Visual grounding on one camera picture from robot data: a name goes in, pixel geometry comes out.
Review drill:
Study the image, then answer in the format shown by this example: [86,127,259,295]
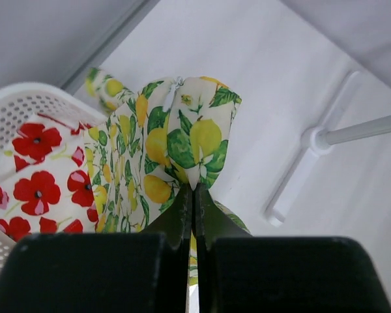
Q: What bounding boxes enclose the white metal clothes rack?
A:
[263,70,391,227]

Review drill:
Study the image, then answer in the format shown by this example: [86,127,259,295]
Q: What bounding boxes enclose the lemon print skirt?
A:
[84,67,252,288]

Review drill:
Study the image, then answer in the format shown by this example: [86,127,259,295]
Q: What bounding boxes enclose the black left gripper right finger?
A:
[194,184,391,312]

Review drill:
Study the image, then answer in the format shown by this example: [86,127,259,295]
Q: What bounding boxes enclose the white perforated plastic basket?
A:
[0,83,105,271]

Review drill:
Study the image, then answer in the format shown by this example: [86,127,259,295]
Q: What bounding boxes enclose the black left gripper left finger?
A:
[0,186,192,312]

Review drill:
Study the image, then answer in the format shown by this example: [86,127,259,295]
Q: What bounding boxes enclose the red poppy print cloth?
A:
[0,114,98,241]

